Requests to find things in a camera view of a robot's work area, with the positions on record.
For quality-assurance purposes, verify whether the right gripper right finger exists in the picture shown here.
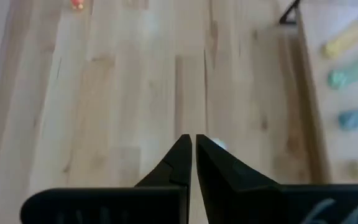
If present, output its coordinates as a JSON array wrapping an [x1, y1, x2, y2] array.
[[196, 134, 358, 224]]

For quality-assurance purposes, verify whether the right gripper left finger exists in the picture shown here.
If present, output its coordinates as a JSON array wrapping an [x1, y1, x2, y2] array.
[[20, 134, 193, 224]]

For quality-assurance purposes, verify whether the small teal pill bottle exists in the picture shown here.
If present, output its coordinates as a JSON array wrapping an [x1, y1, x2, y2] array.
[[326, 43, 358, 90]]

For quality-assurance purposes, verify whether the small yellow pill bottle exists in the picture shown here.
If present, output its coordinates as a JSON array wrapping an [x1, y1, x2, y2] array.
[[320, 6, 358, 60]]

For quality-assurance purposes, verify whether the yellow bottle with red capsule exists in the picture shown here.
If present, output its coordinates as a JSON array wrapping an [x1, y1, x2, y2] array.
[[69, 0, 85, 11]]

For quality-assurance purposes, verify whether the black metal shelf frame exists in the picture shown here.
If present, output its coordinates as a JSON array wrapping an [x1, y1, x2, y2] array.
[[278, 0, 303, 26]]

